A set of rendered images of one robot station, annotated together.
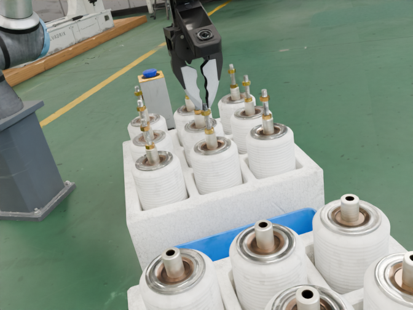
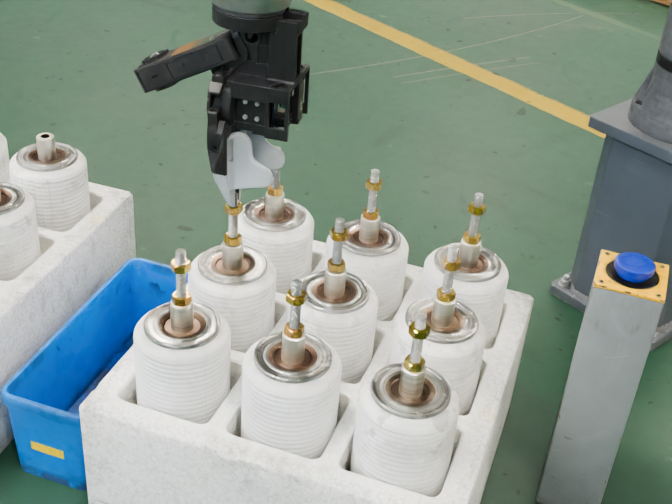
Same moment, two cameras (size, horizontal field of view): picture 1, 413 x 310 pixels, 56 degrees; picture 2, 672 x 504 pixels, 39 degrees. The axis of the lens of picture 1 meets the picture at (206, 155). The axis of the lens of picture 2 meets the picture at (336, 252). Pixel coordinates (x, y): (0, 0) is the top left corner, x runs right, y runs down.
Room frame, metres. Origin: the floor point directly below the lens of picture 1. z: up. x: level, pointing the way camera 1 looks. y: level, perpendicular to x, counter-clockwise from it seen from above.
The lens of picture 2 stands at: (1.15, -0.76, 0.84)
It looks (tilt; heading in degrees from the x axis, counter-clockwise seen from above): 33 degrees down; 114
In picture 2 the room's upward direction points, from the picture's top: 5 degrees clockwise
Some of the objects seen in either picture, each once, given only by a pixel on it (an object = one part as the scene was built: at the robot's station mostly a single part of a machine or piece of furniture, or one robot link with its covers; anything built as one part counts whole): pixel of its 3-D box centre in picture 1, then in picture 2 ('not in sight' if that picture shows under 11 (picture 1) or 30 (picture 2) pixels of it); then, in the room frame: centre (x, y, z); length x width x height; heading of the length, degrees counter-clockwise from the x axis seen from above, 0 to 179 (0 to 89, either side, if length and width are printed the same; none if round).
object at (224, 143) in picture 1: (212, 146); (232, 265); (0.69, -0.01, 0.25); 0.08 x 0.08 x 0.01
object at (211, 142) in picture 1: (211, 140); (232, 255); (0.69, -0.01, 0.26); 0.02 x 0.02 x 0.03
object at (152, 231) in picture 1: (212, 185); (324, 405); (0.81, 0.00, 0.09); 0.39 x 0.39 x 0.18; 7
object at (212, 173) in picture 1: (219, 184); (231, 331); (0.69, -0.01, 0.16); 0.10 x 0.10 x 0.18
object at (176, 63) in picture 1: (184, 64); not in sight; (0.68, 0.01, 0.42); 0.05 x 0.02 x 0.09; 102
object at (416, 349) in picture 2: (233, 79); (416, 348); (0.94, -0.10, 0.30); 0.01 x 0.01 x 0.08
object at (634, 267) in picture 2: (150, 74); (633, 269); (1.08, 0.11, 0.32); 0.04 x 0.04 x 0.02
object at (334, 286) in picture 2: (199, 120); (334, 282); (0.81, 0.00, 0.26); 0.02 x 0.02 x 0.03
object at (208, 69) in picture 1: (207, 80); (245, 174); (0.71, -0.03, 0.38); 0.06 x 0.03 x 0.09; 12
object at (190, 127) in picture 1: (200, 125); (334, 292); (0.81, 0.00, 0.25); 0.08 x 0.08 x 0.01
